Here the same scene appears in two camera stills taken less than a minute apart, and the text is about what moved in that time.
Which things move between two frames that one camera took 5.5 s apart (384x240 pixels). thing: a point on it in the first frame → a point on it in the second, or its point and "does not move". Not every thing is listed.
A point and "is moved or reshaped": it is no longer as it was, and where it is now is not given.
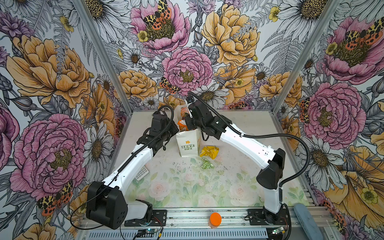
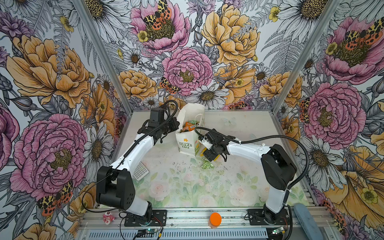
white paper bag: x=188 y=141 does not move
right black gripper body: x=192 y=123 → x=212 y=152
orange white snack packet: x=183 y=110 is moved or reshaped
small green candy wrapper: x=206 y=164 does not move
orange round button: x=215 y=219 does not move
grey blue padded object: x=312 y=231 does not move
